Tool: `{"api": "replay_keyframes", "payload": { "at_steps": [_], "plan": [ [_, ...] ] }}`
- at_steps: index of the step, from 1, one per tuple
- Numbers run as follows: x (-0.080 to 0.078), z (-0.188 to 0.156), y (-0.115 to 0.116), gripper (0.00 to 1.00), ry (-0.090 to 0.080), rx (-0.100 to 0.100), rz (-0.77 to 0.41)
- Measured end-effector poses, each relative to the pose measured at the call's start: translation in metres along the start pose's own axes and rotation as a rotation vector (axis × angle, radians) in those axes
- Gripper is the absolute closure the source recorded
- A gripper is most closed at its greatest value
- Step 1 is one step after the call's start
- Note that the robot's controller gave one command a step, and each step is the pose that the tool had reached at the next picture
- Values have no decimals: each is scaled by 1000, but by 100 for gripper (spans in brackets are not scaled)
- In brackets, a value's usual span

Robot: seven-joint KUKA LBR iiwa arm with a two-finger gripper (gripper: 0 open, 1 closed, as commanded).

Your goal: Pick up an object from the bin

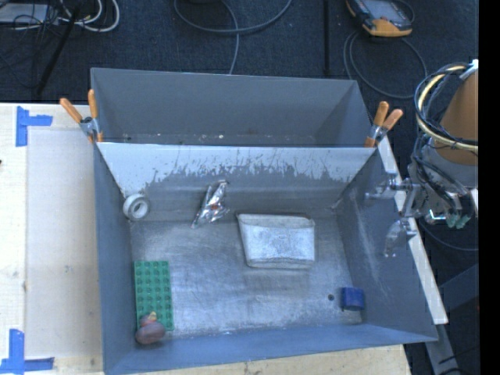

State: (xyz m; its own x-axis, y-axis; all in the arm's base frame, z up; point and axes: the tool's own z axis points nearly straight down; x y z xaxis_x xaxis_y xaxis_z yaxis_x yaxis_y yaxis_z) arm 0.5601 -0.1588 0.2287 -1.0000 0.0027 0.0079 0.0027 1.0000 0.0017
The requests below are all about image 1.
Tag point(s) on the grey metal bin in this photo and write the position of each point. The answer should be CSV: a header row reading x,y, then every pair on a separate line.
x,y
218,287

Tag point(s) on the white tape roll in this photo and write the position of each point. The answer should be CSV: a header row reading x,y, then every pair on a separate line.
x,y
131,211

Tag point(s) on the small blue cup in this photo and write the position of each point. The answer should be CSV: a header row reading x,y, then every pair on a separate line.
x,y
352,298

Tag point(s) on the brown toy duck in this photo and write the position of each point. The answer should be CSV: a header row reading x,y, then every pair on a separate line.
x,y
150,332

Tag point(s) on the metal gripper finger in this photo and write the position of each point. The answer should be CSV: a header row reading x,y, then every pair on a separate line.
x,y
384,191
396,236

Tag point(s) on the pale grey plastic tray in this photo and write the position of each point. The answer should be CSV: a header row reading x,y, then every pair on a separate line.
x,y
279,244

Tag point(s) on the green studded flat block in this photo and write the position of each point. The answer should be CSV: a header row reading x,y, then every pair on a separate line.
x,y
153,287

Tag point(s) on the crumpled clear foil packet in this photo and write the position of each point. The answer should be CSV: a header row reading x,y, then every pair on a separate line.
x,y
213,205

